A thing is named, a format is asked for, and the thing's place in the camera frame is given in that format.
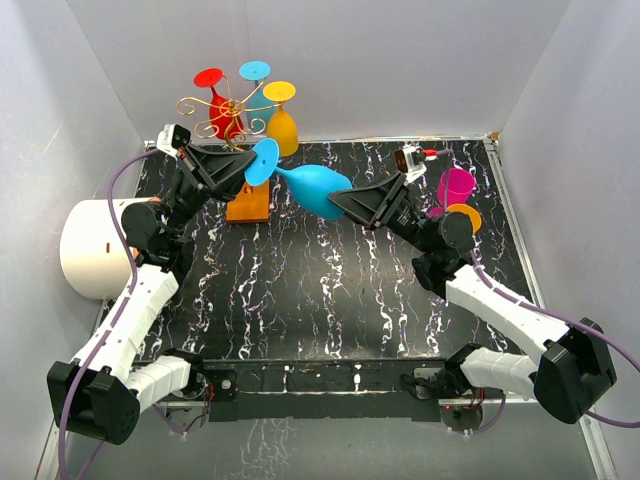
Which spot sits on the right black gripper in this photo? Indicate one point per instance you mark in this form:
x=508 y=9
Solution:
x=374 y=204

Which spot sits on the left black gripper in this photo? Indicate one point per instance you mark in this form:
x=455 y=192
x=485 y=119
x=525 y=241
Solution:
x=219 y=175

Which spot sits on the magenta wine glass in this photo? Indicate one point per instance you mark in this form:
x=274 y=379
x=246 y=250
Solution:
x=455 y=187

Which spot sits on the blue wine glass front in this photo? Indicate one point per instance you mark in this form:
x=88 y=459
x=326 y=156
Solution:
x=310 y=185

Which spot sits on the orange glass yellow base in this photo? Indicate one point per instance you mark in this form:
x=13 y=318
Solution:
x=282 y=127
x=471 y=213

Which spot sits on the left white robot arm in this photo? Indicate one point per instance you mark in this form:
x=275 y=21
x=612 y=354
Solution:
x=134 y=252

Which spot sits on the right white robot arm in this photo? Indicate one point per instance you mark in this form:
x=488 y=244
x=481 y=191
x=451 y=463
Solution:
x=566 y=368

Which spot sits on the orange wooden rack base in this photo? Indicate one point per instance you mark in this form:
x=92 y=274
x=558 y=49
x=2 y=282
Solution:
x=251 y=205

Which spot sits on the red wine glass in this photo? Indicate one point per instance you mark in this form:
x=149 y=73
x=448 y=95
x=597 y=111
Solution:
x=224 y=120

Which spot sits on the teal wine glass back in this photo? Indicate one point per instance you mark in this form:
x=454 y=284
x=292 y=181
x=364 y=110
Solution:
x=255 y=85

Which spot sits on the white cylinder drum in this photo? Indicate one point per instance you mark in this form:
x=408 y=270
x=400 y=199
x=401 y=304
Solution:
x=92 y=257

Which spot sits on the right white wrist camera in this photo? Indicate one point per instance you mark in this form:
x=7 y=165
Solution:
x=411 y=161

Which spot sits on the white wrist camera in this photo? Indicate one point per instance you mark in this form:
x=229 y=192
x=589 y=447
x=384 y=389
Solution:
x=172 y=138
x=411 y=161

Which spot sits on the gold wire glass rack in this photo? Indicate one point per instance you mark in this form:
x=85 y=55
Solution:
x=187 y=106

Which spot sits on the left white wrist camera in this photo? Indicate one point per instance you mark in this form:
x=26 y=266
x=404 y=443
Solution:
x=172 y=138

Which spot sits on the black front mounting rail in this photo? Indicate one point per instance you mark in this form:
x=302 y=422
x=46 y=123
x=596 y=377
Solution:
x=335 y=389

